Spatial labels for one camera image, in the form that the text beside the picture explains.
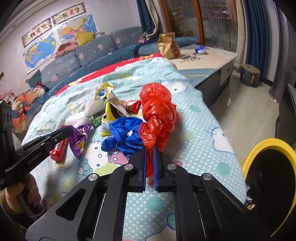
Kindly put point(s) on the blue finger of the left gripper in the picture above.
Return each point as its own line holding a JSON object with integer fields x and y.
{"x": 36, "y": 151}

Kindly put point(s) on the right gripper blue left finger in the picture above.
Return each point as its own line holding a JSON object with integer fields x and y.
{"x": 95, "y": 208}

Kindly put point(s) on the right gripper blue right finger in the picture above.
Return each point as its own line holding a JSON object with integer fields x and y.
{"x": 204, "y": 208}

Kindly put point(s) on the purple snack wrapper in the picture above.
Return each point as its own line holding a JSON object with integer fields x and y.
{"x": 78, "y": 138}

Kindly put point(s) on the green black snack packet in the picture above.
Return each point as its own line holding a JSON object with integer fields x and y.
{"x": 97, "y": 120}

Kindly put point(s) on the blue plastic bag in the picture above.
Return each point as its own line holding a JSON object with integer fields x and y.
{"x": 124, "y": 136}

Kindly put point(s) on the yellow white snack bag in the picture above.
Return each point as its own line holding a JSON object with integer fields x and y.
{"x": 108, "y": 103}

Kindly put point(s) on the red plastic bag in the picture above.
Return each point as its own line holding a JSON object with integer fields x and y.
{"x": 160, "y": 116}

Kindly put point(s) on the red snack wrapper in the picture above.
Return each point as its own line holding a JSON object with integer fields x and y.
{"x": 132, "y": 106}

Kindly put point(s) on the yellow rimmed trash bin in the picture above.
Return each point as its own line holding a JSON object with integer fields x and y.
{"x": 269, "y": 172}

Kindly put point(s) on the person left hand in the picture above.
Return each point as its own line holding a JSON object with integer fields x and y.
{"x": 31, "y": 195}

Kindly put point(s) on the Hello Kitty blanket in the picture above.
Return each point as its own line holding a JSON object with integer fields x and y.
{"x": 197, "y": 144}

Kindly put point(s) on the world map poster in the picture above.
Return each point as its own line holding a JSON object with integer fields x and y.
{"x": 40, "y": 51}

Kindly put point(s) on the pile of clothes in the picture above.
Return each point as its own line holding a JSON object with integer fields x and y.
{"x": 66, "y": 48}

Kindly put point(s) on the tv console cabinet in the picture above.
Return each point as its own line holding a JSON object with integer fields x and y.
{"x": 285, "y": 123}

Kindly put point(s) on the blue sofa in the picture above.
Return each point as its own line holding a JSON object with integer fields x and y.
{"x": 119, "y": 45}

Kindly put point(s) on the yellow pillow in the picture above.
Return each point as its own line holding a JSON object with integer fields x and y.
{"x": 84, "y": 38}

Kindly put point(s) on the China map poster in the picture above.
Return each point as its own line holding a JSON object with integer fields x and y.
{"x": 69, "y": 31}

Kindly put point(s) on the framed calligraphy picture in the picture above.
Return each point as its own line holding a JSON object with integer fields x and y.
{"x": 47, "y": 24}

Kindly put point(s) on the coffee table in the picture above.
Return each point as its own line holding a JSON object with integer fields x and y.
{"x": 208, "y": 72}

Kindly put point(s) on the blue storage stool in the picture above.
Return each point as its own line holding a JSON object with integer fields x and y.
{"x": 249, "y": 75}

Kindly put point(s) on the blue candy wrapper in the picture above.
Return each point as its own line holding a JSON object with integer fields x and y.
{"x": 200, "y": 50}

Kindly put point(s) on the gold paper bag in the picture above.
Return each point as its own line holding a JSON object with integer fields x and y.
{"x": 167, "y": 46}

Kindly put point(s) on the right blue curtain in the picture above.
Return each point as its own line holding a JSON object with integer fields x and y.
{"x": 257, "y": 35}

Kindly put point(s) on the blue curtain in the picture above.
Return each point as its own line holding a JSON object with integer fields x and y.
{"x": 257, "y": 35}
{"x": 148, "y": 17}

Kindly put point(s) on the left blue curtain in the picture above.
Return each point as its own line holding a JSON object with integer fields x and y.
{"x": 148, "y": 17}

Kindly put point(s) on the wooden glass sliding door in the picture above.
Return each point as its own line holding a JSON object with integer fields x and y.
{"x": 212, "y": 22}

